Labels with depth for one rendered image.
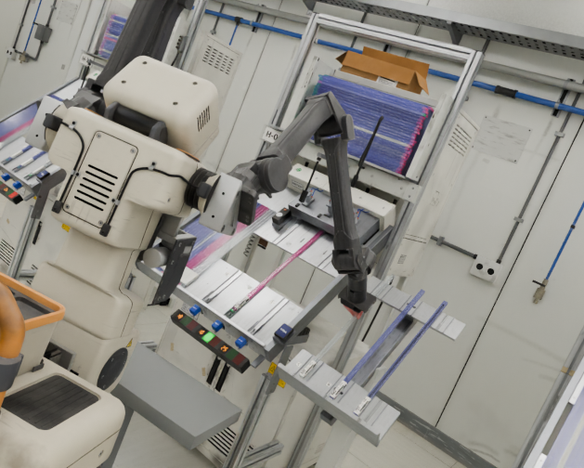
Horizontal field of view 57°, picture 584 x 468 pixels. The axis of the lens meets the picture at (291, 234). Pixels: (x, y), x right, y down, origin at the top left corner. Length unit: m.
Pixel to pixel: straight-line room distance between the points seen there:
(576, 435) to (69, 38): 5.90
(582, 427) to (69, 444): 1.27
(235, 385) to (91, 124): 1.35
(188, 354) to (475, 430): 1.90
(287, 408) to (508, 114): 2.28
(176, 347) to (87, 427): 1.49
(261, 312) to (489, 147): 2.13
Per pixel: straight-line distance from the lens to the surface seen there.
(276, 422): 2.14
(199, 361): 2.34
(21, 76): 7.08
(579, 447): 1.66
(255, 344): 1.76
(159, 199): 1.06
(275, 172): 1.19
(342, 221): 1.51
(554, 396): 1.98
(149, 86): 1.18
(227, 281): 1.96
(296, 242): 2.05
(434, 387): 3.60
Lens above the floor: 1.32
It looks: 8 degrees down
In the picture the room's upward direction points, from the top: 23 degrees clockwise
